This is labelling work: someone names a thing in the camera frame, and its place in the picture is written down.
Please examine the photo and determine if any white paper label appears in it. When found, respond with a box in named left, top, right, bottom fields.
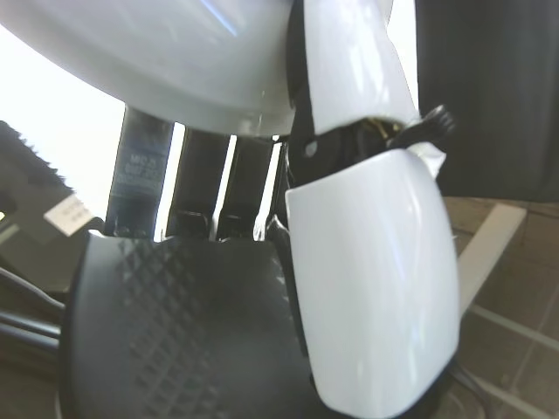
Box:
left=43, top=196, right=91, bottom=237

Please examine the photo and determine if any white table leg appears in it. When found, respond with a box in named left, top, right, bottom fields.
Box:
left=457, top=203, right=528, bottom=318

